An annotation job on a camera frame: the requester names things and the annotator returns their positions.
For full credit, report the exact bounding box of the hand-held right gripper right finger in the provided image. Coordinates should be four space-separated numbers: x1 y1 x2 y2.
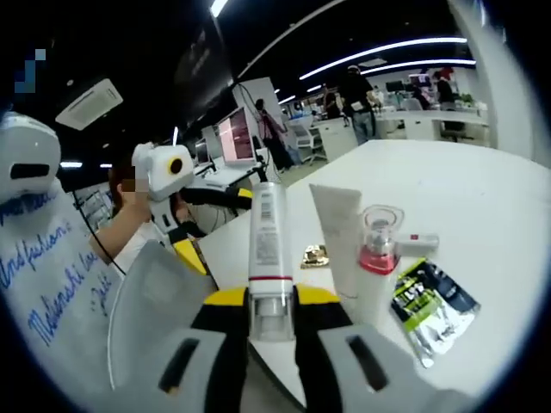
293 282 468 413

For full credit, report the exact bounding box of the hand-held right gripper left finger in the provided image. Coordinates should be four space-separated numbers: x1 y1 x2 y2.
124 286 251 413

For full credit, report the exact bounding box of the white slim skincare bottle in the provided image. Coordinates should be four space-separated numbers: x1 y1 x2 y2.
247 181 299 344

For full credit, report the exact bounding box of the gold skincare sachet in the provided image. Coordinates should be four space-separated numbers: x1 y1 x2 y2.
300 243 331 271

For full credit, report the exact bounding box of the white skincare bottle red collar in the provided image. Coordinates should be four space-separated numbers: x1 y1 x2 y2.
356 204 406 315

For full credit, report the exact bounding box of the green black skincare sachet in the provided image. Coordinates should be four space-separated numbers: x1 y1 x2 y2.
388 256 482 370

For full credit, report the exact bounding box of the white skincare tube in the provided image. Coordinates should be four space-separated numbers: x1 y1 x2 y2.
308 183 364 299

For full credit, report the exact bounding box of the black tripod stand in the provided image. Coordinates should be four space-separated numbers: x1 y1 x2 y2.
251 145 275 188

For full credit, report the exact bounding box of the white laptop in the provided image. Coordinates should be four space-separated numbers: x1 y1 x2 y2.
216 106 270 169

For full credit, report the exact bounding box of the grey mesh office chair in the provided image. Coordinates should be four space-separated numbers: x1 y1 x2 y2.
106 239 221 391

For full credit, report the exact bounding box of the ceiling air conditioner unit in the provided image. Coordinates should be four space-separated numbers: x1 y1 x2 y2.
54 78 125 131

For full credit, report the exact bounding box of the white office chair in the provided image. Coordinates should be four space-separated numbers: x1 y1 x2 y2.
287 119 325 165

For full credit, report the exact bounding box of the white chest-worn device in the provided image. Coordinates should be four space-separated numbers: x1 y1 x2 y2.
0 110 62 206

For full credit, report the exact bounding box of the light shirt with blue script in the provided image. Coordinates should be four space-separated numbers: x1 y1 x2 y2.
0 180 128 391

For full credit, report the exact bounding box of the white office counter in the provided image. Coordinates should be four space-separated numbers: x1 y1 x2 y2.
374 109 492 143

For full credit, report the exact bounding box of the black cable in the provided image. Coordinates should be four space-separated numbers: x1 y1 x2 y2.
88 227 128 276

